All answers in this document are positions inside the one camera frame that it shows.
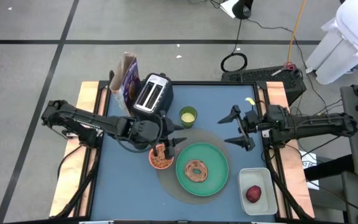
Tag white paper sheet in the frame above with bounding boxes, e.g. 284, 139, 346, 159
221, 0, 239, 18

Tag black round device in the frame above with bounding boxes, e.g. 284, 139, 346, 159
231, 0, 255, 21

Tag black perforated computer case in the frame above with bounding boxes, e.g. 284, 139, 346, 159
221, 65, 308, 106

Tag white printed paper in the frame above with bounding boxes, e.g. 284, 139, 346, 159
299, 151, 320, 191

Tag yellow cable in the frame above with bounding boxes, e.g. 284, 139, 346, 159
287, 0, 308, 63

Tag green plate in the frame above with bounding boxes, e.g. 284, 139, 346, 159
175, 142, 230, 197

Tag purple raisin cereal box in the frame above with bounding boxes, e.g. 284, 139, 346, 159
109, 52, 142, 117

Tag black toaster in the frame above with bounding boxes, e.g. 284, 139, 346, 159
131, 73, 175, 118

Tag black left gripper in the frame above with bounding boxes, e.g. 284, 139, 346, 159
131, 110, 188, 160

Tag black cable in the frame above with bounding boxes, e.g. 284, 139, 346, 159
220, 17, 295, 73

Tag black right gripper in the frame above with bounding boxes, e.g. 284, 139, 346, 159
218, 105, 267, 152

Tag blue patterned ceramic bowl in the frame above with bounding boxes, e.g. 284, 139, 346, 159
149, 143, 175, 170

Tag toasted bagel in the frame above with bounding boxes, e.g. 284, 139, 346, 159
184, 159, 209, 184

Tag red apple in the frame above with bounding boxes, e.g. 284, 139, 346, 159
246, 185, 262, 204

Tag wooden side board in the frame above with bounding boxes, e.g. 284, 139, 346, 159
265, 81, 316, 219
48, 81, 109, 218

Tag cereal heap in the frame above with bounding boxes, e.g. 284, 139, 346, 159
151, 146, 173, 169

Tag round woven placemat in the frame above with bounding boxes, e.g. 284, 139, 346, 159
156, 128, 233, 205

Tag green glass cup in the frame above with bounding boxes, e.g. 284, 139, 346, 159
179, 106, 198, 129

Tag red handled scissors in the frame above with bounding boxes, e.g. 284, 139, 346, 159
271, 62, 296, 77

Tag white covered object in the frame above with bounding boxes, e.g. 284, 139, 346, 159
305, 0, 358, 86

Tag white rectangular container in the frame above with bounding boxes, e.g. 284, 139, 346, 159
237, 167, 278, 217

